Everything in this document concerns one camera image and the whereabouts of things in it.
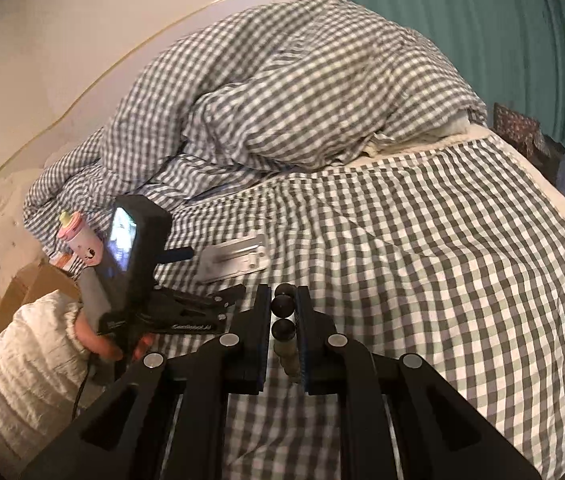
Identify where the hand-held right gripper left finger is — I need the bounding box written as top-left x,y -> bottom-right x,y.
22,284 -> 273,480

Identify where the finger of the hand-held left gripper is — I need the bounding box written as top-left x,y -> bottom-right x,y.
150,283 -> 247,318
157,246 -> 194,265

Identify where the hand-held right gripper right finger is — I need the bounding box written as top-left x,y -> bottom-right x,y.
296,285 -> 543,480

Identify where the dark bead bracelet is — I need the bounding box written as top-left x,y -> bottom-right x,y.
270,282 -> 303,386

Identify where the cardboard box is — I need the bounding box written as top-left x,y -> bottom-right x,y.
0,260 -> 83,348

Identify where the person's left hand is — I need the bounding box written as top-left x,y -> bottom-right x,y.
76,316 -> 156,362

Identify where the pink bottle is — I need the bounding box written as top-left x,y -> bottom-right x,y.
57,210 -> 103,267

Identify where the small orange white carton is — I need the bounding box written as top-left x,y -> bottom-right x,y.
50,251 -> 80,272

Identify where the grey checked bed sheet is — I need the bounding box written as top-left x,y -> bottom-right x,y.
27,137 -> 565,480

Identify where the grey checked duvet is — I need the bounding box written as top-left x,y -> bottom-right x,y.
22,0 -> 488,251

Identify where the cream bed headboard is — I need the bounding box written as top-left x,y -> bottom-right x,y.
0,0 -> 348,201

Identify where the brown floral cloth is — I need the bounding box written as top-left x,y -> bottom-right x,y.
492,102 -> 548,161

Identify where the teal curtain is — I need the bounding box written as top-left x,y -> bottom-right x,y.
332,0 -> 565,171

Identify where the black cable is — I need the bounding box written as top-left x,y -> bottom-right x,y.
72,355 -> 98,421

